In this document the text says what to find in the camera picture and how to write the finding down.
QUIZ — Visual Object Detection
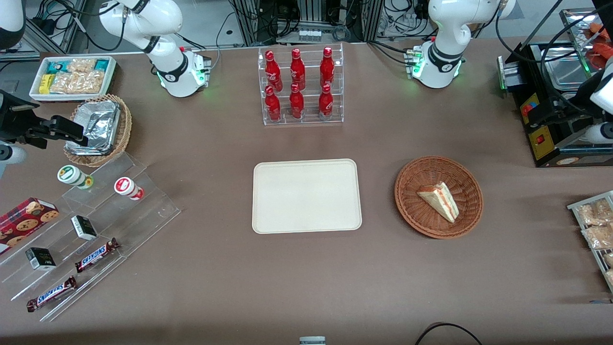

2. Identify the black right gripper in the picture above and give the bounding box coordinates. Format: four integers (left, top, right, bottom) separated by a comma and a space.
0, 91, 90, 150

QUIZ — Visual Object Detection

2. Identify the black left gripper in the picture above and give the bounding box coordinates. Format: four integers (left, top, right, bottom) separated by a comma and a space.
529, 86, 598, 129

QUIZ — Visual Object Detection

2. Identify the light wicker basket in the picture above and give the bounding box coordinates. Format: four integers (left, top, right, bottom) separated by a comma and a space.
64, 94, 133, 168

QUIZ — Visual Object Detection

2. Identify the metal tray with red items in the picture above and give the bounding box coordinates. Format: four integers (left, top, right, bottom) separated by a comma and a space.
559, 7, 613, 72

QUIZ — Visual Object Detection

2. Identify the triangular wrapped sandwich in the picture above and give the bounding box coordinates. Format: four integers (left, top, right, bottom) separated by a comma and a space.
417, 182, 460, 224

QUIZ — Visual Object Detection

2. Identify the brown wicker basket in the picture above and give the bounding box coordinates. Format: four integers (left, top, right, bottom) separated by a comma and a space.
395, 156, 484, 239

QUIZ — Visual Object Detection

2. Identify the cream rectangular tray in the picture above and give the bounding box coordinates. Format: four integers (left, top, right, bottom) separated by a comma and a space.
252, 159, 363, 234

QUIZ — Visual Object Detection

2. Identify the black countertop machine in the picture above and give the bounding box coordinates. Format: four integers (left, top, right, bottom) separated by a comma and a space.
497, 41, 613, 168

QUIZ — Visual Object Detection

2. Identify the green lid cup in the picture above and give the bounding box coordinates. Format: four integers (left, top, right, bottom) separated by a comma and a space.
57, 165, 94, 189

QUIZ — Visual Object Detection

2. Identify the stainless steel pan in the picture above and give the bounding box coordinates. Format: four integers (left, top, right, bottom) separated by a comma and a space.
540, 45, 599, 89

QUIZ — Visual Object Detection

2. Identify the stack of foil trays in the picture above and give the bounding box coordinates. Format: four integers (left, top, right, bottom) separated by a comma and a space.
66, 100, 121, 156

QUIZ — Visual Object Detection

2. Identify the clear cracker bag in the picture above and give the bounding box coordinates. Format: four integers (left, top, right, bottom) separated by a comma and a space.
67, 58, 96, 73
49, 71, 104, 94

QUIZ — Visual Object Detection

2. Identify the white snack bin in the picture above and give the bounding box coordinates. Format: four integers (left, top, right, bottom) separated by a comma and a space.
29, 56, 118, 102

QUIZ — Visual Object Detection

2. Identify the red cookie box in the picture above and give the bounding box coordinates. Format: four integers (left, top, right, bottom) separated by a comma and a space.
0, 197, 60, 254

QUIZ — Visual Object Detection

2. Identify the red lid cup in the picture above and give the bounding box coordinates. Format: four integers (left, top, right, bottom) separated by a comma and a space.
114, 177, 145, 201

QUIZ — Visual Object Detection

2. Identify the small black box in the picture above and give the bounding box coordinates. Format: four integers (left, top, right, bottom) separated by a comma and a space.
25, 247, 57, 271
71, 215, 98, 241

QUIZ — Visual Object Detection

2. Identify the clear acrylic step shelf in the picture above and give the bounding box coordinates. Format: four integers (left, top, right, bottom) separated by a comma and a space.
0, 151, 182, 322

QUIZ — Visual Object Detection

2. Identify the Snickers bar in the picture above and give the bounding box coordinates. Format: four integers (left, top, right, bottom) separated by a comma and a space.
74, 238, 120, 274
26, 276, 78, 313

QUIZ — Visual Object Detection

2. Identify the red cola bottle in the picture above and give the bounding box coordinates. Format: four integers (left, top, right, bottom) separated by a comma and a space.
318, 83, 334, 119
290, 48, 306, 91
265, 50, 283, 92
265, 85, 282, 122
320, 46, 335, 88
289, 83, 305, 119

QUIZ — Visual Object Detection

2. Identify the clear acrylic bottle rack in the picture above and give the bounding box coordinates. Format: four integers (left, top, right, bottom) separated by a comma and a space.
258, 43, 344, 126

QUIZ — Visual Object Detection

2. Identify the wire rack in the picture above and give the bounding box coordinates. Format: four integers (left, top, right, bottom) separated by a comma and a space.
567, 191, 613, 293

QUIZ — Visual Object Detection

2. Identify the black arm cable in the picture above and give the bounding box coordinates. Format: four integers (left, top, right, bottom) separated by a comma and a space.
495, 0, 613, 96

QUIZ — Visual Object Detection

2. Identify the aluminium frame beam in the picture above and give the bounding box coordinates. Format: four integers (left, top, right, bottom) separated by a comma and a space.
24, 0, 87, 54

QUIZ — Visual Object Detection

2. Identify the black looped cable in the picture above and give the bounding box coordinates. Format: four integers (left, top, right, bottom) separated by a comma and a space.
414, 322, 484, 345

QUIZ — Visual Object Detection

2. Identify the aluminium frame rack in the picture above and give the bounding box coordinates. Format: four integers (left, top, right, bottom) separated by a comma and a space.
230, 0, 384, 46

